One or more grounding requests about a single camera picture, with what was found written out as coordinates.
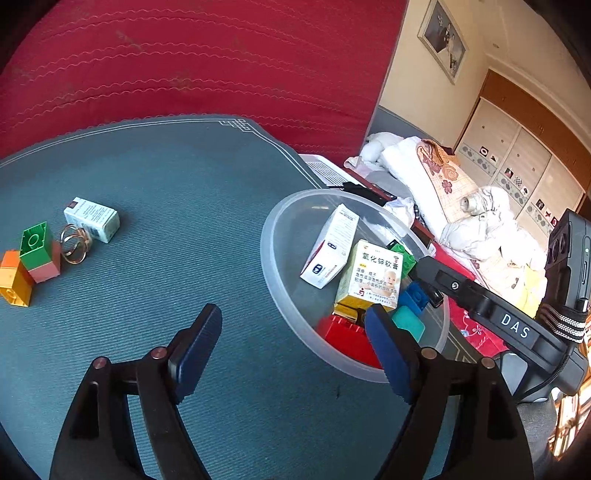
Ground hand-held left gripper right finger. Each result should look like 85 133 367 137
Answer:
364 305 536 480

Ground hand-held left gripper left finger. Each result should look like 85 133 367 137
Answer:
48 303 223 480

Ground blue building block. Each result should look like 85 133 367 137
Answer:
398 281 437 317

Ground red building block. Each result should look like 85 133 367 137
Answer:
316 315 385 370

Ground gold brown small box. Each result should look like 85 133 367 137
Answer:
333 302 371 325

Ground yellow white medicine box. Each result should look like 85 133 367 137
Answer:
335 240 404 310

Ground clear plastic bowl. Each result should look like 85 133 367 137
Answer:
260 188 451 384

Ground teal cloth-covered desktop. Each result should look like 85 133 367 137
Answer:
0 115 462 480

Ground teal building block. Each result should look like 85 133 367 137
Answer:
392 307 426 342

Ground red printed cloth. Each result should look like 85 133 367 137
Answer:
413 222 509 361

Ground yellow cloth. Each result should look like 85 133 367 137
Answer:
514 268 549 320

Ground white quilt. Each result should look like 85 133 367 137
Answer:
344 131 550 296

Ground floral pillow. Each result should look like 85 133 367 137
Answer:
416 138 479 217

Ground white blue medicine box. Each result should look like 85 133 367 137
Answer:
300 203 360 290

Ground black flat object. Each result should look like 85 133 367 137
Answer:
343 181 396 206

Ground wooden wardrobe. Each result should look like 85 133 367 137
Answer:
455 69 591 237

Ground white laptop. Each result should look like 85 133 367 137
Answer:
299 154 352 188

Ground grey bed sheet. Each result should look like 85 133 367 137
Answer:
367 106 419 141

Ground small white teal box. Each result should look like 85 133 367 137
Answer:
64 197 121 244

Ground green pink building block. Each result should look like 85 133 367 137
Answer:
19 222 62 284

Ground orange yellow building block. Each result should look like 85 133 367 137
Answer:
0 250 34 308

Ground red padded headboard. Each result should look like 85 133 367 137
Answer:
0 0 409 161

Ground black white striped strap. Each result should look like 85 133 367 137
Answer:
537 299 589 343

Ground gold wire rings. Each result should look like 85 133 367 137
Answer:
60 224 96 265

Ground framed wall picture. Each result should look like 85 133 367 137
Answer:
418 0 470 85

